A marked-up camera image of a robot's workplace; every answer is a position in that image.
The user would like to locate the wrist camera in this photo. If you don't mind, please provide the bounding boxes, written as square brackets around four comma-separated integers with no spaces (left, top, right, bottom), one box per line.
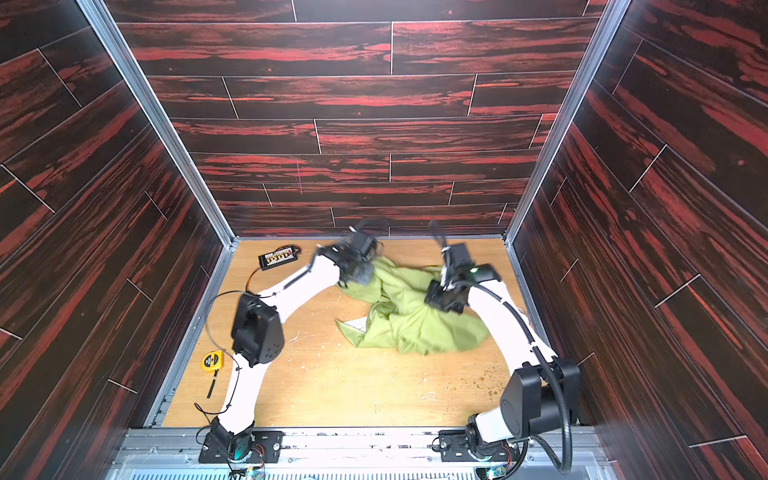
[344,231,379,258]
[442,243,475,276]

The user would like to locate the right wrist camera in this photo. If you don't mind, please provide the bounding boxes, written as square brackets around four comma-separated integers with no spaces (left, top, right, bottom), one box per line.
[442,243,475,276]

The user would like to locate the green jacket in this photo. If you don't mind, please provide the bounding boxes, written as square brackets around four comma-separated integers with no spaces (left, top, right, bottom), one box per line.
[337,257,490,355]

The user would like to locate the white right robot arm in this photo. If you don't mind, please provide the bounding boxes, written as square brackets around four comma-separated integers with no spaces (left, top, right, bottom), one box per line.
[425,264,581,443]

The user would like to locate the yellow tape measure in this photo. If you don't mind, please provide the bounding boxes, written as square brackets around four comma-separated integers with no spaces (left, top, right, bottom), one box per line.
[201,350,224,399]

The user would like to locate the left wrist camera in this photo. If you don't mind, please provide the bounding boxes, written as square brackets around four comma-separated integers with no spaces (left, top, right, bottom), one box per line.
[344,231,379,258]

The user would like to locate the black battery pack with wires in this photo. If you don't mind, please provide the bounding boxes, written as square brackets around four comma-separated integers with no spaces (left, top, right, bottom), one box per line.
[245,244,302,292]

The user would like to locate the aluminium front rail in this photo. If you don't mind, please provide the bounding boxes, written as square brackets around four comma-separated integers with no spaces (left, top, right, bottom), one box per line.
[107,427,619,480]

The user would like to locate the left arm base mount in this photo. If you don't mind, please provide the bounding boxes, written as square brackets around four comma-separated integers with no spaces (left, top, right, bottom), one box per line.
[198,418,284,464]

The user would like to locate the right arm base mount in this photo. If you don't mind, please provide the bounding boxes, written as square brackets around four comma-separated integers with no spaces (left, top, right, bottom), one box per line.
[431,428,520,463]

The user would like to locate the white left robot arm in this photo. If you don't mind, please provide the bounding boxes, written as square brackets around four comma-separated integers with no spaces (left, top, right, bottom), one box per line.
[211,231,378,439]

